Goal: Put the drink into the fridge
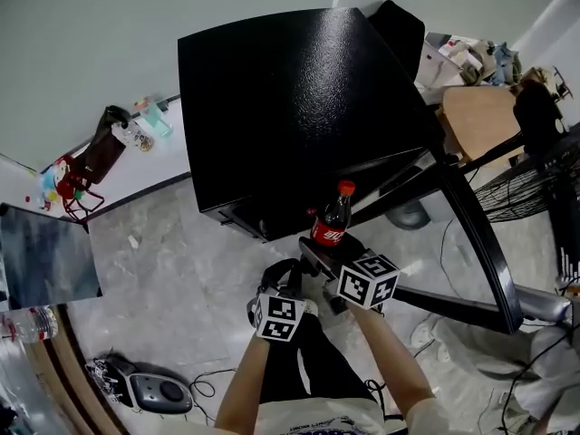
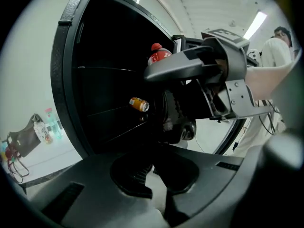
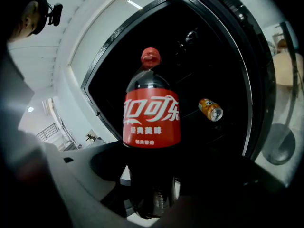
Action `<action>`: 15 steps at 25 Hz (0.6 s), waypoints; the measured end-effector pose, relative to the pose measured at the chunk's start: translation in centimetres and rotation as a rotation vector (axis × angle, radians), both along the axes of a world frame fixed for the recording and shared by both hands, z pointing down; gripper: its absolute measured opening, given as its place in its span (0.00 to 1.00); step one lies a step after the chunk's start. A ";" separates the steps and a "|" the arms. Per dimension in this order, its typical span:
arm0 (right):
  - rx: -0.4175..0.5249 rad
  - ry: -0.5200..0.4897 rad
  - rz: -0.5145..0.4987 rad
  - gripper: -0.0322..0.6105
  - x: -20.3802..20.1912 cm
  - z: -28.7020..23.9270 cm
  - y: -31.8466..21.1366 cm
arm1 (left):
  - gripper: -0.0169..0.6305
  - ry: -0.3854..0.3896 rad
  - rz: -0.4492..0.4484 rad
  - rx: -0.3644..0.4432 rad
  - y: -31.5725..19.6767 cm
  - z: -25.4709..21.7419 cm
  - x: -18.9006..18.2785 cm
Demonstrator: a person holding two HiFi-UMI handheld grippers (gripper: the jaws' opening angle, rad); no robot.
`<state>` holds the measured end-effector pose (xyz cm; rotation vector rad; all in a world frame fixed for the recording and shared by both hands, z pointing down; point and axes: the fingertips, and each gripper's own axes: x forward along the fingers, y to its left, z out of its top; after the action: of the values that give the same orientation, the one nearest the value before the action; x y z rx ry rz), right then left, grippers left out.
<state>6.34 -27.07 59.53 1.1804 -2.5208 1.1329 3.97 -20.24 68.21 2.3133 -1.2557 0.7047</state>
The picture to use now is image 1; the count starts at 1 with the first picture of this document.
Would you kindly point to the cluttered white desk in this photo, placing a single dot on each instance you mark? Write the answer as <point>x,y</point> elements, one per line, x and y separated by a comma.
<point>448,61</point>

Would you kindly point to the small wooden shelf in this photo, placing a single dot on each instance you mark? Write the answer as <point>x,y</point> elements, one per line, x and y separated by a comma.
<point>544,80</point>

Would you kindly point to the cola bottle with red cap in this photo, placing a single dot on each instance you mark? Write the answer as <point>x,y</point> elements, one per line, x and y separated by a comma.
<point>333,225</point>

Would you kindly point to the person's right forearm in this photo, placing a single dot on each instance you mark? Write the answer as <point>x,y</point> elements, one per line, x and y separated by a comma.
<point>389,360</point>

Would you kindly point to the person's white shoe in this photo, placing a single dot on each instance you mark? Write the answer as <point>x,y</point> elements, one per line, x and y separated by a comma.
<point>311,306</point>

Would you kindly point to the brown bag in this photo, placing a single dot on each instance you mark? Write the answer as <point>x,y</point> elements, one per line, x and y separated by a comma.
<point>102,152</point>

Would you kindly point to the person's left forearm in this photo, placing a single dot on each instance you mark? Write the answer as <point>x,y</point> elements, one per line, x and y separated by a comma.
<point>244,379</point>

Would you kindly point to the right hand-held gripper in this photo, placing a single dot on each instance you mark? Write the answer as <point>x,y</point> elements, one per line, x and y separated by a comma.
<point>367,283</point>

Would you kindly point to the person's white printed shirt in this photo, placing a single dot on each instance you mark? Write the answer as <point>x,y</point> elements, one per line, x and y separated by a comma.
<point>317,417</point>

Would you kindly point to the black floor fan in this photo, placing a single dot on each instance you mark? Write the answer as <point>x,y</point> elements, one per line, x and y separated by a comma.
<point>534,116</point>

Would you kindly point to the small colourful toys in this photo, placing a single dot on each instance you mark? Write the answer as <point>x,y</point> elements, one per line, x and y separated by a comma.
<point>47,188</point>

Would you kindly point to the light wooden table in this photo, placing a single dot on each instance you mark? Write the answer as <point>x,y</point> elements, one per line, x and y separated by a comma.
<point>480,120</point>

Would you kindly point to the red doll bag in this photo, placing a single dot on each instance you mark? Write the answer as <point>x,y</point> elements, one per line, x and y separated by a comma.
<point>68,184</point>

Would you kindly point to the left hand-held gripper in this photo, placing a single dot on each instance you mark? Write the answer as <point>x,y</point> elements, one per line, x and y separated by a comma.
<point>278,317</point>

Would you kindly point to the grey hand-held device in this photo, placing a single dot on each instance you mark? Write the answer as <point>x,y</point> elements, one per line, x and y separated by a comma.
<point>544,306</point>
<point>158,392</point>

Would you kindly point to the green water bottle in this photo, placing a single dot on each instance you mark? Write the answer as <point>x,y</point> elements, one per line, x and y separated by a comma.
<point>156,118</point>

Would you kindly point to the black chair back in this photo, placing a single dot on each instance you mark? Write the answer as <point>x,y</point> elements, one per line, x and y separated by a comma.
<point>399,34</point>

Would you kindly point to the white paper scrap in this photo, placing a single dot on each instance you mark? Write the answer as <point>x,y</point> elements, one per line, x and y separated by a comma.
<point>133,241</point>

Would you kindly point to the white patterned bottle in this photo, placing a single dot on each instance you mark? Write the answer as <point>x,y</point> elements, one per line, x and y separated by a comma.
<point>136,138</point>

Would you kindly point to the person's black trousers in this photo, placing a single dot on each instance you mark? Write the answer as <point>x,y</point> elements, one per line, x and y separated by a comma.
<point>312,360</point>

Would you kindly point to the clear water bottle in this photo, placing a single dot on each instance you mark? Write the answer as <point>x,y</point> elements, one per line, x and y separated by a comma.
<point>29,325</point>

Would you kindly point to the black beverage fridge cabinet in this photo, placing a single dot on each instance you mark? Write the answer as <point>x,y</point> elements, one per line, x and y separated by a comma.
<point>294,107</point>

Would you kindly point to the round wooden table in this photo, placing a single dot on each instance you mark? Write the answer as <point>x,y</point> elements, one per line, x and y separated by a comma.
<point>68,379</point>

